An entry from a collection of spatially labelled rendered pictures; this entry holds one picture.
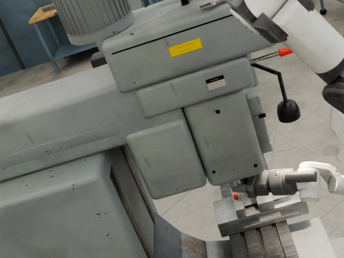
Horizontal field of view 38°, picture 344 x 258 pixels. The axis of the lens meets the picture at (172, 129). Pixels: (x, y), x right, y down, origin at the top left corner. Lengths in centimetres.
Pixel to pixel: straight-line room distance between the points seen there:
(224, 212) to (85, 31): 97
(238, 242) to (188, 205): 188
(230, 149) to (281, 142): 266
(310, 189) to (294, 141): 255
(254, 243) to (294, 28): 113
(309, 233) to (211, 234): 154
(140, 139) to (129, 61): 25
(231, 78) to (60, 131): 53
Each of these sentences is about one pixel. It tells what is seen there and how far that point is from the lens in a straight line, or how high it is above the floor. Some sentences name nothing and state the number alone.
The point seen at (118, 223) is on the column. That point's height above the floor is 138.
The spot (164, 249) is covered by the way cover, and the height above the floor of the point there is 106.
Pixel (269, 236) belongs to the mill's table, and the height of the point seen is 94.
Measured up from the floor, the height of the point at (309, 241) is 86.
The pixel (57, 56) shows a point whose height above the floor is 23.
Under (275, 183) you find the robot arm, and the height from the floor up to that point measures 126.
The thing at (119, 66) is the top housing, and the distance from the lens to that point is 140.
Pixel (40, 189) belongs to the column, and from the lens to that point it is 153.
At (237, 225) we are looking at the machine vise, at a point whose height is 98.
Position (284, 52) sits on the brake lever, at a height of 170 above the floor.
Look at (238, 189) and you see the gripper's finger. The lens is 173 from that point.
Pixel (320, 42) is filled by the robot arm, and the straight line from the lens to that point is 103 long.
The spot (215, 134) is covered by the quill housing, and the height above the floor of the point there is 151.
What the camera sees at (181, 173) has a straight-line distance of 157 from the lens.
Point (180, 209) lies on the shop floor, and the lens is 382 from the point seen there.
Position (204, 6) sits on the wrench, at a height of 190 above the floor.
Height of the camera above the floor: 226
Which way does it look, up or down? 27 degrees down
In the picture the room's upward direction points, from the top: 21 degrees counter-clockwise
